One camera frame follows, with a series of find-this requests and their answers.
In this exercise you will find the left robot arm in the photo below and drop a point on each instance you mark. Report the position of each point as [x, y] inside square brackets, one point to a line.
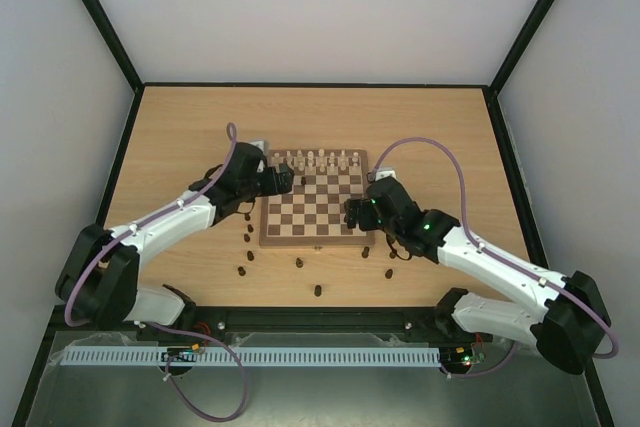
[100, 281]

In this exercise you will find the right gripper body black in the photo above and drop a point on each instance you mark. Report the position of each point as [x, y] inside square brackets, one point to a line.
[360, 212]

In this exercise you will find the light blue cable duct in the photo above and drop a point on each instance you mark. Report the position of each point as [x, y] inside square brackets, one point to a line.
[252, 357]

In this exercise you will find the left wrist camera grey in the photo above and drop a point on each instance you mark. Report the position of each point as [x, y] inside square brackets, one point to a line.
[261, 144]

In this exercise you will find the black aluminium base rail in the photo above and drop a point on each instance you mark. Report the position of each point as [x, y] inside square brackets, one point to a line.
[409, 324]

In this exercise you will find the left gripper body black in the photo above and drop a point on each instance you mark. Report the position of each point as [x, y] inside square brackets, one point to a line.
[271, 187]

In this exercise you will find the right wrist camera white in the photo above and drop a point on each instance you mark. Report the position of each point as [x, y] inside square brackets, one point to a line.
[381, 173]

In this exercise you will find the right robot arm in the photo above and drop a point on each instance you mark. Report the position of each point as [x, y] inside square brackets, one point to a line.
[563, 317]

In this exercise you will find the wooden chess board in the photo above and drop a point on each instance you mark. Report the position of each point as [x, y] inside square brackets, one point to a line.
[313, 215]

